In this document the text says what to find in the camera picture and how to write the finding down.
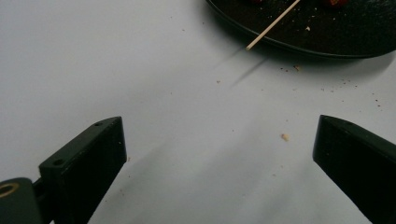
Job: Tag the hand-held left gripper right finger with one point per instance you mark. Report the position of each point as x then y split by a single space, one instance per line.
358 161

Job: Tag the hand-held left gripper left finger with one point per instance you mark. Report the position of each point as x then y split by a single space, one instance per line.
87 168

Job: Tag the round black plate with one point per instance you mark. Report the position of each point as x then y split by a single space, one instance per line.
342 31

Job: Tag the thin wooden skewer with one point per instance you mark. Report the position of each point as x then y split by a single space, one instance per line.
271 26

